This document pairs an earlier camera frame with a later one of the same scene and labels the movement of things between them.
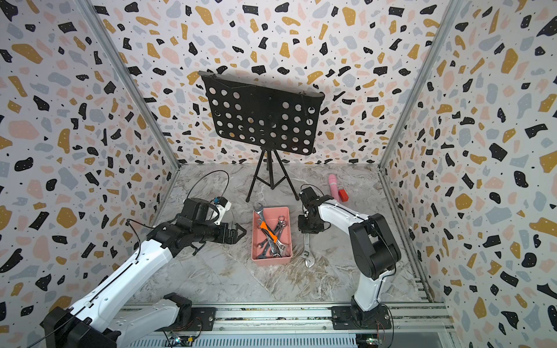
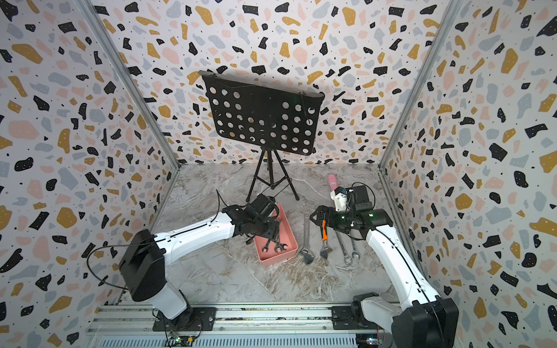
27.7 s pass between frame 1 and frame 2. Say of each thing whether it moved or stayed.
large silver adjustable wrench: stayed
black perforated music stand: stayed
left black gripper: moved
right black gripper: moved
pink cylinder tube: stayed
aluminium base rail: stayed
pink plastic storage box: moved
